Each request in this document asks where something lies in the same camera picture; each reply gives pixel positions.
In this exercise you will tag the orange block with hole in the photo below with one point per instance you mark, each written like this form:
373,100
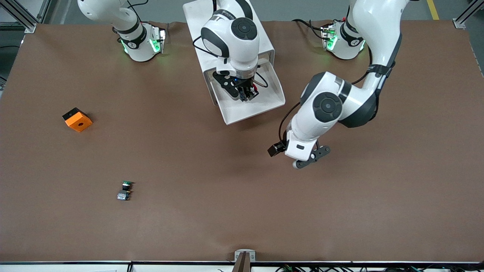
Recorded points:
79,122

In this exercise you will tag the silver camera mount bracket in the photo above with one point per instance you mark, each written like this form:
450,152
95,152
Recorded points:
251,255

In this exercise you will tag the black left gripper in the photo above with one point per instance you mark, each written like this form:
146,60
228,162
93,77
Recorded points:
277,148

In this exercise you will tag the white table edge rail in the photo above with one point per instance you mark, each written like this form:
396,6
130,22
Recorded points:
75,267

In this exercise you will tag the white drawer cabinet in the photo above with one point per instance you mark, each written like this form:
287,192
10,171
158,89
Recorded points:
193,22

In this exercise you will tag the green push button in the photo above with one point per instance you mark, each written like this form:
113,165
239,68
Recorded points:
123,195

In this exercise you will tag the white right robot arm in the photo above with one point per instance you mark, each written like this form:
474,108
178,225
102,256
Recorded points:
234,45

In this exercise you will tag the aluminium frame post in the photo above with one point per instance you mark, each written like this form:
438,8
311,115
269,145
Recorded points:
30,27
463,19

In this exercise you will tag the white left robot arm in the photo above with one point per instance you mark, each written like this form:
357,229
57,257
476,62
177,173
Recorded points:
321,124

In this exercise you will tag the dark camera support bar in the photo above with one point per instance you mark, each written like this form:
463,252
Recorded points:
242,264

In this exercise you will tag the silver arm base connector plate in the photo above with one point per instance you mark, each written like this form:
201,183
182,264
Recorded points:
160,37
328,37

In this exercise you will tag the beige cabinet drawer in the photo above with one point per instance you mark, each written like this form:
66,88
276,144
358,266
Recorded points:
261,105

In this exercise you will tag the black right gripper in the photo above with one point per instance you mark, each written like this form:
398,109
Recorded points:
247,91

